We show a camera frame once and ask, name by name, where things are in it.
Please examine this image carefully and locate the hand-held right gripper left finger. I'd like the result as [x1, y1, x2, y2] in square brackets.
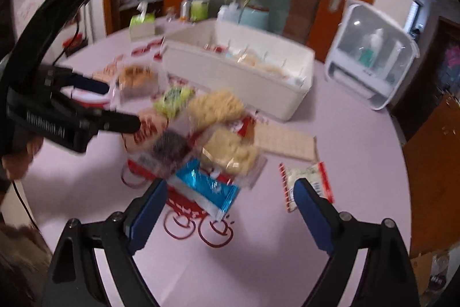
[43, 178, 169, 307]

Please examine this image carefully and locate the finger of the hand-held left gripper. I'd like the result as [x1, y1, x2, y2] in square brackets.
[77, 106, 141, 134]
[63, 73, 110, 95]

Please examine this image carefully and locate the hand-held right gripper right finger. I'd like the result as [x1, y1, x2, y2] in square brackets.
[293, 178, 421, 307]

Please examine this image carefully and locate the red white snack packet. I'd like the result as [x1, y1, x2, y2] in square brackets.
[278, 161, 335, 214]

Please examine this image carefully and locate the brown cookie clear packet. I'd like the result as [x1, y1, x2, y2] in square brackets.
[115, 64, 160, 99]

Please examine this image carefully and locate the small green snack packet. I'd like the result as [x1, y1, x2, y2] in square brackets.
[154, 86, 195, 119]

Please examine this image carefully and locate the blue foil snack packet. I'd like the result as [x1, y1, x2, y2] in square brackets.
[169, 158, 241, 221]

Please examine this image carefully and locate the beige cracker packet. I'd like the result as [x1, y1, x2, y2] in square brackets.
[252, 122, 319, 162]

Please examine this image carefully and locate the pale rice cake packet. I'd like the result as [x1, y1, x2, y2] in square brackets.
[199, 127, 267, 185]

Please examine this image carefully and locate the white plastic storage bin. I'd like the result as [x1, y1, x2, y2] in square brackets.
[160, 19, 316, 122]

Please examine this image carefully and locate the person's left hand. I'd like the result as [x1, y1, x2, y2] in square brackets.
[2, 136, 44, 182]

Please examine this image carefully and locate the dark snack clear packet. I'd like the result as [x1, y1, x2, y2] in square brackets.
[129, 129, 196, 178]

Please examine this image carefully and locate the green tissue box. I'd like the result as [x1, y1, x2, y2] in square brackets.
[129, 3, 157, 39]

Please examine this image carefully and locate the puffed rice snack packet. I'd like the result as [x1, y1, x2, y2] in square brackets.
[187, 89, 247, 129]

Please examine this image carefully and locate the cardboard box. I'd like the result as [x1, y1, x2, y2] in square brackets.
[410, 249, 453, 297]

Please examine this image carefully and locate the wooden cabinet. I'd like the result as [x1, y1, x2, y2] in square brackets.
[402, 91, 460, 257]

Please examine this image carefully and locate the clear bottle green label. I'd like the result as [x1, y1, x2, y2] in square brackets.
[190, 0, 211, 22]

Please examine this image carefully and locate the white cosmetics organiser case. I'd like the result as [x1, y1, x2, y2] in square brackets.
[323, 0, 420, 111]

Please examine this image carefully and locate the teal canister brown lid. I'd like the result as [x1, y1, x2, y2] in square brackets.
[239, 7, 270, 30]

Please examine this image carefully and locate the white bottle teal label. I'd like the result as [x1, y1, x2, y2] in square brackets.
[357, 28, 383, 66]

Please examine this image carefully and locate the dark wooden door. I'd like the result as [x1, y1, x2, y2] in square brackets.
[406, 17, 460, 142]

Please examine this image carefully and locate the black cable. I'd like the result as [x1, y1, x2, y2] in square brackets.
[11, 16, 81, 232]

